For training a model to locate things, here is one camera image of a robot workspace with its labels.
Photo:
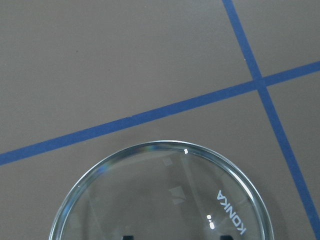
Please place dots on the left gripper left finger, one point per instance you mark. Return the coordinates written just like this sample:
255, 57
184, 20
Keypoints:
127, 237

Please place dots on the glass pot lid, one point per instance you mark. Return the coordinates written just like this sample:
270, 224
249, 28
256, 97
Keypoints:
163, 190

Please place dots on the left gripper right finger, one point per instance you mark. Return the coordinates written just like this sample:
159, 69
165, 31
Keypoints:
225, 237

